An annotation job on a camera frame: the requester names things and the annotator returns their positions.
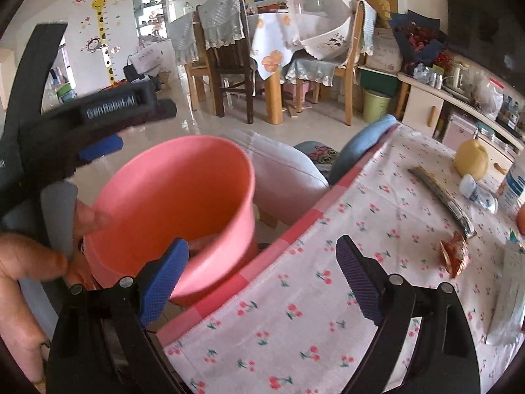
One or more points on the red snack wrapper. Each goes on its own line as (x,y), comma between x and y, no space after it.
(454,254)

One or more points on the owl print cushion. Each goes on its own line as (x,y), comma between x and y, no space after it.
(320,154)

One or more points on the person's left hand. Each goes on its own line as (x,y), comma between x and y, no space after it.
(24,295)

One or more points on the white orange print tablecloth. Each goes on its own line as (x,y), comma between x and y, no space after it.
(266,45)

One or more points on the dark wooden chair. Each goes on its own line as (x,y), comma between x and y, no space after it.
(229,65)

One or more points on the cherry print tablecloth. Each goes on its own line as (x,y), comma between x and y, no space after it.
(307,295)

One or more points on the clear plastic bag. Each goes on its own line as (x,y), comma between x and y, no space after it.
(488,98)

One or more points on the dark blue flower bouquet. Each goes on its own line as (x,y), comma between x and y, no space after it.
(418,41)

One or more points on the small yellow pear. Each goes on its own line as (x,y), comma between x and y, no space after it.
(471,160)

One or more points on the wooden chair with lace cover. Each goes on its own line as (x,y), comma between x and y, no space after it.
(348,90)

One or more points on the white mesh food cover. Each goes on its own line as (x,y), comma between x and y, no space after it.
(320,20)

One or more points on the crushed clear plastic bottle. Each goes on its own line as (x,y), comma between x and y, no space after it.
(478,197)

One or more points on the green bin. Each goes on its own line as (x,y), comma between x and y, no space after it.
(376,106)

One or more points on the light wooden chair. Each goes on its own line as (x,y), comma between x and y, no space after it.
(184,37)

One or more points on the white paper bag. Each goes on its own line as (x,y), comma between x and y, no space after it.
(145,59)

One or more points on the pink plastic bin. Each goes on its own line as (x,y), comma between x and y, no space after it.
(172,188)

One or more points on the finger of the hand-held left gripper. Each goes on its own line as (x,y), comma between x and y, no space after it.
(167,109)
(102,147)

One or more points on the white electric kettle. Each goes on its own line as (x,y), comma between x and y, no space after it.
(459,76)

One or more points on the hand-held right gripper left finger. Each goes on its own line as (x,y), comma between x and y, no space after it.
(164,283)

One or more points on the white bottle with blue label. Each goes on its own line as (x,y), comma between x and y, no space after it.
(514,188)

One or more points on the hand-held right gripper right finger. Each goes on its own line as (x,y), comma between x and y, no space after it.
(357,283)

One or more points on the grey cushion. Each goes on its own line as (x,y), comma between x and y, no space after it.
(279,168)

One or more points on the dark wrapper strip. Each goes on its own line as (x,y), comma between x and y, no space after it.
(441,195)

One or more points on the giraffe wall sticker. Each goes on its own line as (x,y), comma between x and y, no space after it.
(100,16)

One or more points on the blue chair back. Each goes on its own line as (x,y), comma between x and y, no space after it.
(365,139)

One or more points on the red apple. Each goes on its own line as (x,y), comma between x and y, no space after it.
(521,219)

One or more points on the silver white wrapper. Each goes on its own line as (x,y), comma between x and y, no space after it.
(508,295)

